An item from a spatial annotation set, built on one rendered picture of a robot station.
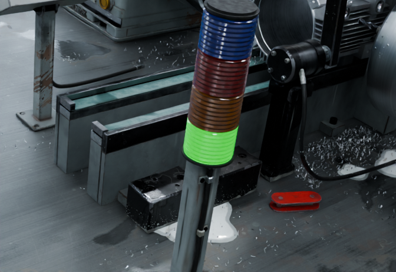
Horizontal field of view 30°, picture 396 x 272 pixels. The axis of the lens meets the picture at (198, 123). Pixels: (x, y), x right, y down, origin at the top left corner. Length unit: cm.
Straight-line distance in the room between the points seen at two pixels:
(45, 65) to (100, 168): 26
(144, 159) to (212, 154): 33
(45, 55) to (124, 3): 42
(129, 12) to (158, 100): 46
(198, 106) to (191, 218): 16
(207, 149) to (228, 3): 17
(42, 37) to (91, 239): 38
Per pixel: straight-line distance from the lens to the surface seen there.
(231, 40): 78
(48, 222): 112
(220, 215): 117
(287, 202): 120
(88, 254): 107
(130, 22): 171
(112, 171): 113
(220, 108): 81
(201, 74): 81
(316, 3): 130
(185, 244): 93
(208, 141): 83
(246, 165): 119
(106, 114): 121
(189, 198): 90
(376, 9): 140
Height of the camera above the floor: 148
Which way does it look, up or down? 29 degrees down
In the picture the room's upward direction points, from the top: 9 degrees clockwise
